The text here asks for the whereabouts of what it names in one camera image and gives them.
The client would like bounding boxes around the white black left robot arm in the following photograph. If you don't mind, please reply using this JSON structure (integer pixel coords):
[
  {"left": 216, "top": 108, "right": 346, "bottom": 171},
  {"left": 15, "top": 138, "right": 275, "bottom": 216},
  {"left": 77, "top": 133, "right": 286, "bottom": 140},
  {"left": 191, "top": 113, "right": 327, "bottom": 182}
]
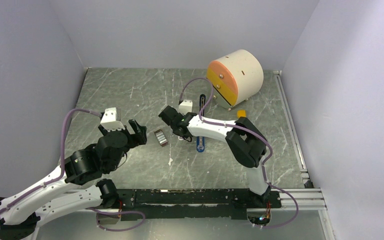
[{"left": 0, "top": 119, "right": 147, "bottom": 240}]

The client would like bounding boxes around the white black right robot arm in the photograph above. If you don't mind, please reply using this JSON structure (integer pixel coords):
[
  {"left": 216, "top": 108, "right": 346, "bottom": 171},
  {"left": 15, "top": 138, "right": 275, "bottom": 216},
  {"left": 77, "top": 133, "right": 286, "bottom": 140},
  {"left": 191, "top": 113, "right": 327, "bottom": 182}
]
[{"left": 158, "top": 106, "right": 271, "bottom": 207}]

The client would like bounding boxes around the yellow eraser block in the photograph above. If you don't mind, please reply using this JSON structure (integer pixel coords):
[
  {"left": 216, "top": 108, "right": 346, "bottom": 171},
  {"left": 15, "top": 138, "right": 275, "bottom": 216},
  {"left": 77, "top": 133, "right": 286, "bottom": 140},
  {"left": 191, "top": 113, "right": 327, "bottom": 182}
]
[{"left": 236, "top": 109, "right": 247, "bottom": 119}]

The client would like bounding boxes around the cream round drawer cabinet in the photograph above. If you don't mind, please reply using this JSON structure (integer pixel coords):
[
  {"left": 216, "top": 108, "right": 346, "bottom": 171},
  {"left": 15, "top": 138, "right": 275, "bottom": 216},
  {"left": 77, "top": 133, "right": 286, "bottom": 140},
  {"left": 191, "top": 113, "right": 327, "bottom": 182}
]
[{"left": 206, "top": 49, "right": 264, "bottom": 110}]

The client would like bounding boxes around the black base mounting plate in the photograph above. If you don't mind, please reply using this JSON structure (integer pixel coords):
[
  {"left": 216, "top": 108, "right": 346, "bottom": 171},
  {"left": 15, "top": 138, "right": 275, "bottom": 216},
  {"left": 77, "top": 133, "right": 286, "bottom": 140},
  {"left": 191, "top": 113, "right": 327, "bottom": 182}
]
[{"left": 97, "top": 188, "right": 282, "bottom": 221}]

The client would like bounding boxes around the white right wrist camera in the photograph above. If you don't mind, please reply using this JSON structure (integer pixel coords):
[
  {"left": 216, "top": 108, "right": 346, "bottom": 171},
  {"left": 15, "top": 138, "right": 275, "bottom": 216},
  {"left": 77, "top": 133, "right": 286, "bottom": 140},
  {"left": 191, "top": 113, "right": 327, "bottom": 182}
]
[{"left": 177, "top": 99, "right": 193, "bottom": 115}]

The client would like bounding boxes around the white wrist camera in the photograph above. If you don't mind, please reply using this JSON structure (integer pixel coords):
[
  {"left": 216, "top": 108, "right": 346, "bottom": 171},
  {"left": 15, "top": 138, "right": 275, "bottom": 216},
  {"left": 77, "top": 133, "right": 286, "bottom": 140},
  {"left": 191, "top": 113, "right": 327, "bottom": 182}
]
[
  {"left": 100, "top": 107, "right": 126, "bottom": 132},
  {"left": 177, "top": 99, "right": 193, "bottom": 115}
]

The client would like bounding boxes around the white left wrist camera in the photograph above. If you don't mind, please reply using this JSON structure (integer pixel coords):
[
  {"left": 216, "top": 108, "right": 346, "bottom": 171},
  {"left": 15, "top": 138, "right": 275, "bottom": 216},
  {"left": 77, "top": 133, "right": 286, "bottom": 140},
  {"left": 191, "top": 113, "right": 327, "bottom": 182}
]
[{"left": 100, "top": 107, "right": 126, "bottom": 132}]

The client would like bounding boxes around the aluminium frame rail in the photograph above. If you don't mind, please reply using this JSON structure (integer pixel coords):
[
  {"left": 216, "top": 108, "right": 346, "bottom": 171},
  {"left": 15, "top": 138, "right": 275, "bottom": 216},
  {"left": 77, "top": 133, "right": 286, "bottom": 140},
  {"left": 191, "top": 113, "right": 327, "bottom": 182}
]
[{"left": 34, "top": 188, "right": 328, "bottom": 213}]

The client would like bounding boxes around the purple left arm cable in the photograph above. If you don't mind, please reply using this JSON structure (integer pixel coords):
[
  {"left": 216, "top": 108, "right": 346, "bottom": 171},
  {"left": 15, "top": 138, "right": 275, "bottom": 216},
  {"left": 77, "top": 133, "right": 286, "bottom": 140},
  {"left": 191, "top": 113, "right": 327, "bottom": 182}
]
[{"left": 0, "top": 108, "right": 147, "bottom": 239}]

